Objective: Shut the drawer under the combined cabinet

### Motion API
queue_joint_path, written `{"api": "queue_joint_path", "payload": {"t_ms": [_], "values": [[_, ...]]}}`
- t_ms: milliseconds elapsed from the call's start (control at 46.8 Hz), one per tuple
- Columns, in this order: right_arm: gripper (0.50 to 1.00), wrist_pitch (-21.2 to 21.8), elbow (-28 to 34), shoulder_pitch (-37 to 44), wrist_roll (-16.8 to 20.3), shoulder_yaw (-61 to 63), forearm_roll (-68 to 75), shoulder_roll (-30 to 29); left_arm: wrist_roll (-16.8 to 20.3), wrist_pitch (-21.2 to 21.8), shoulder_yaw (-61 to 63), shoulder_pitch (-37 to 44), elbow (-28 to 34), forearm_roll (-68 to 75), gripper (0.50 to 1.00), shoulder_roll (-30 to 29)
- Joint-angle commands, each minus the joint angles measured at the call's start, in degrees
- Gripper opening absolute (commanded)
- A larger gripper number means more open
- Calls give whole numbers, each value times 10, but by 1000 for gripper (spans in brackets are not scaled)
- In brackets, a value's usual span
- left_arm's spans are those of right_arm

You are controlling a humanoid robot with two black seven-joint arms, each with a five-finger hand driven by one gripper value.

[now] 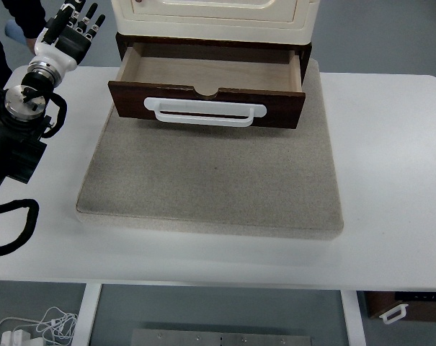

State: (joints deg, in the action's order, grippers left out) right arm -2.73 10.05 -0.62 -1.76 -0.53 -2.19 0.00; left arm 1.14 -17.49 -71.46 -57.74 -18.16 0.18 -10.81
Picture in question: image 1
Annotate black white robotic hand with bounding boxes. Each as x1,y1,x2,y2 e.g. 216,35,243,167
34,1,105,74

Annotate dark wooden drawer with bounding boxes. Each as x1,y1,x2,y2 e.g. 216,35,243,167
108,43,306,129

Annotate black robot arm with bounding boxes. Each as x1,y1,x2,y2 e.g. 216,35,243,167
0,59,67,186

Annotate dark wooden cabinet base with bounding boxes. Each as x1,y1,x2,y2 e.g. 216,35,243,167
115,32,312,81

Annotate cream upper cabinet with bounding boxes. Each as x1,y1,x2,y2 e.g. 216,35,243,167
112,1,320,45

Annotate person in dark clothing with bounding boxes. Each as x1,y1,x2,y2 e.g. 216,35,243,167
0,0,46,87

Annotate beige square cushion pad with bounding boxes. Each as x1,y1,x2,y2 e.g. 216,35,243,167
76,60,344,240

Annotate white table leg left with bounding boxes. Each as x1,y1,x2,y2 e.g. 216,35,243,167
71,283,102,346

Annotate white table leg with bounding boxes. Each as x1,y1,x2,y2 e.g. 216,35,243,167
340,290,367,346
71,283,102,346

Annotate white power adapter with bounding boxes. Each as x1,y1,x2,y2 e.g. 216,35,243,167
0,329,31,346

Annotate white table leg right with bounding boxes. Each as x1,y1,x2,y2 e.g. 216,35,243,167
340,290,367,346

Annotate brown wooden box on floor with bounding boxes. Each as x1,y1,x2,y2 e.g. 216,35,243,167
364,291,436,322

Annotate white drawer handle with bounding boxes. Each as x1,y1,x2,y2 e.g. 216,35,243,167
143,97,267,128

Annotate black looped cable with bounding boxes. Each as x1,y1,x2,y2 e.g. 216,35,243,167
0,198,40,257

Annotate white cable on floor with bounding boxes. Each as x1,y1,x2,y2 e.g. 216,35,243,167
0,306,79,346

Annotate white handle on box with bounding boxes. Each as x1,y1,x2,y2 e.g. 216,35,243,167
379,303,409,325

